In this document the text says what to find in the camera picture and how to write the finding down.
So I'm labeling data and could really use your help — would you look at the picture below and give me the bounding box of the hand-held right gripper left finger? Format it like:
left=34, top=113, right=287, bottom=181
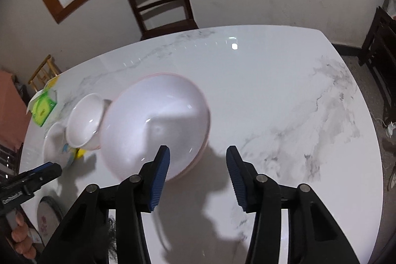
left=39, top=145, right=171, bottom=264

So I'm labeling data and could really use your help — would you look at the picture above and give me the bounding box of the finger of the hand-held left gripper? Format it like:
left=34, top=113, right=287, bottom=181
left=18, top=162, right=54, bottom=180
left=28, top=163, right=63, bottom=193

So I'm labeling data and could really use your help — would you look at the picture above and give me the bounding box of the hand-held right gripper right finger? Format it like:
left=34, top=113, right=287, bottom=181
left=226, top=145, right=361, bottom=264

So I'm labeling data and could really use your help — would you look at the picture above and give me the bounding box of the white ribbed bowl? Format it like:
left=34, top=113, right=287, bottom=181
left=43, top=122, right=76, bottom=170

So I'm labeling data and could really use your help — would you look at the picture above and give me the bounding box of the white plate with pink flowers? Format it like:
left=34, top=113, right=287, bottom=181
left=37, top=197, right=65, bottom=247

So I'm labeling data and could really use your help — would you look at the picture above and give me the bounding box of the pink bowl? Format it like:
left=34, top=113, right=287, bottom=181
left=100, top=73, right=211, bottom=185

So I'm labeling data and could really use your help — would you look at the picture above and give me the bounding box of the cream bowl with lettering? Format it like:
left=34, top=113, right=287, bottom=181
left=66, top=93, right=112, bottom=151

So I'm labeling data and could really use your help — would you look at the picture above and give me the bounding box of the person's left hand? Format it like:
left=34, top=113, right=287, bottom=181
left=10, top=214, right=37, bottom=259

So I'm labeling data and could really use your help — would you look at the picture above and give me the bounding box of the green tissue pack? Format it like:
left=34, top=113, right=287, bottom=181
left=26, top=75, right=61, bottom=128

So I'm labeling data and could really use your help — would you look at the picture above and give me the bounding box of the bamboo chair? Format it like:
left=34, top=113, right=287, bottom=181
left=28, top=54, right=62, bottom=91

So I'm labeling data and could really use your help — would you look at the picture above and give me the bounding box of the dark wooden furniture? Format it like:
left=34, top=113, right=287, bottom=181
left=359, top=6, right=396, bottom=128

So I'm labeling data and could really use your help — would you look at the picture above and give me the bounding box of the white cable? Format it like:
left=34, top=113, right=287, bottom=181
left=376, top=119, right=396, bottom=136

